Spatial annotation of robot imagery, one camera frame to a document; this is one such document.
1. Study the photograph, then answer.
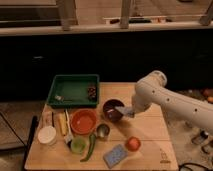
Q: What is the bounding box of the white handled brush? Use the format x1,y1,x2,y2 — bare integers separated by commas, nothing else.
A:
64,110,73,146

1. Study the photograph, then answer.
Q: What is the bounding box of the green chili pepper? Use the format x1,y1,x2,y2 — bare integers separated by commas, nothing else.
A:
80,133,96,162

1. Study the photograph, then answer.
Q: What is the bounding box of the dark purple bowl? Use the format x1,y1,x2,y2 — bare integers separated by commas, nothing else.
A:
103,99,124,122

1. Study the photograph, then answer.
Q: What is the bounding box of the black cable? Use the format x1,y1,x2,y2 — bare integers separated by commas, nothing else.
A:
178,162,213,171

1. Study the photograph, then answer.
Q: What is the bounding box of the orange fruit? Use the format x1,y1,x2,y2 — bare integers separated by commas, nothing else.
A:
125,137,141,152

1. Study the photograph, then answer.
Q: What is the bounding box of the dark pine cone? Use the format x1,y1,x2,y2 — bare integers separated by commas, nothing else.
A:
88,86,97,100

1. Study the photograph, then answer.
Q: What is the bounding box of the yellow corn cob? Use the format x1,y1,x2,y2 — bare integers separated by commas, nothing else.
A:
58,113,67,136

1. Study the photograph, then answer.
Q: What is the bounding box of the green plastic tray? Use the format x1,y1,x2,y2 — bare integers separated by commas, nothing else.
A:
47,74,99,108

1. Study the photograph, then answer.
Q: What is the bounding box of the orange red bowl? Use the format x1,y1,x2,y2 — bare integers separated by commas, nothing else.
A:
70,109,97,135

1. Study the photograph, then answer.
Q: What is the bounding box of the small green cup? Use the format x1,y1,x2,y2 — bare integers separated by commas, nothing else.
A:
71,137,86,154

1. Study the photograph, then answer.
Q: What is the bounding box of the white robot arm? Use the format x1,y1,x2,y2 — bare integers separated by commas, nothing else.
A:
132,70,213,135

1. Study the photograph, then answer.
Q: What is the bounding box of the small metal object in tray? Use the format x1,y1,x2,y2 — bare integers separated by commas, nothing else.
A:
55,95,64,102

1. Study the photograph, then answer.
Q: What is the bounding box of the grey blue towel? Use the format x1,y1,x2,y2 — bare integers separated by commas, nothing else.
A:
115,106,134,118

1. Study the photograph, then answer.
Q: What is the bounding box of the small metal cup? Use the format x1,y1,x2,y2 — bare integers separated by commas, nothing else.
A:
97,124,110,139

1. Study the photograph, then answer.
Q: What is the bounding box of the white round container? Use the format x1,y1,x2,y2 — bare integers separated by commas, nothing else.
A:
37,126,56,145

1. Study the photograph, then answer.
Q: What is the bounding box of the blue sponge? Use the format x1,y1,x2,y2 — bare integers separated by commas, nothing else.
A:
103,144,127,169

